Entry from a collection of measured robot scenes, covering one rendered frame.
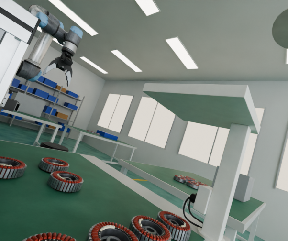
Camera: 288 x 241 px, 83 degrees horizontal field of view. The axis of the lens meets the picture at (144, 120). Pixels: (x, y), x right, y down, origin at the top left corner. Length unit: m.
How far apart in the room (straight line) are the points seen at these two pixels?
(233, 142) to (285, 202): 3.65
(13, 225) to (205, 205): 0.56
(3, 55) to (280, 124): 4.46
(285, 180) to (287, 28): 3.64
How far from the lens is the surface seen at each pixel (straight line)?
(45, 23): 1.21
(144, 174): 1.45
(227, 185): 0.68
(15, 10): 0.33
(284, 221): 4.33
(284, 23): 0.90
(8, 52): 0.33
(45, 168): 0.77
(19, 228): 0.45
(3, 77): 0.32
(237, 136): 0.70
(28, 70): 1.54
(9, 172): 0.65
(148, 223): 0.54
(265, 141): 4.40
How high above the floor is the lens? 0.99
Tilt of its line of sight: 7 degrees up
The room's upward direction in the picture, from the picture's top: 19 degrees clockwise
